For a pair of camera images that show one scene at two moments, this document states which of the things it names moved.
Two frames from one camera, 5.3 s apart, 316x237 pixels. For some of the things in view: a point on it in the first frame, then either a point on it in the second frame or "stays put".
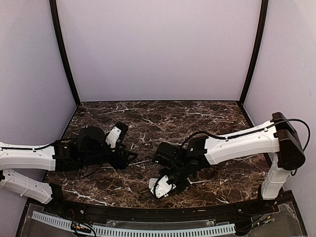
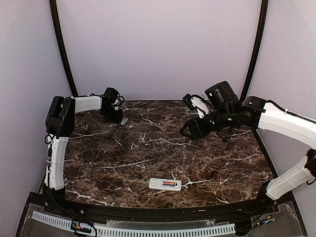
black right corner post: x=261 y=31 stays put
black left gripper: x=122 y=164 to x=117 y=120
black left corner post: x=54 y=8 stays put
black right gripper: x=182 y=186 to x=195 y=126
